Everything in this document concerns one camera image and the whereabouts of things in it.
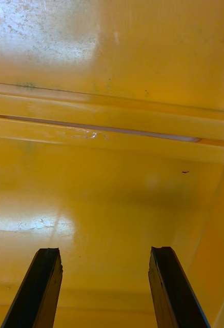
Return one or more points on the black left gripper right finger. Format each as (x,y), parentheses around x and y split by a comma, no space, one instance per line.
(173,289)

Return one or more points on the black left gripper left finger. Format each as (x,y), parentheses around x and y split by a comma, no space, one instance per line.
(37,289)

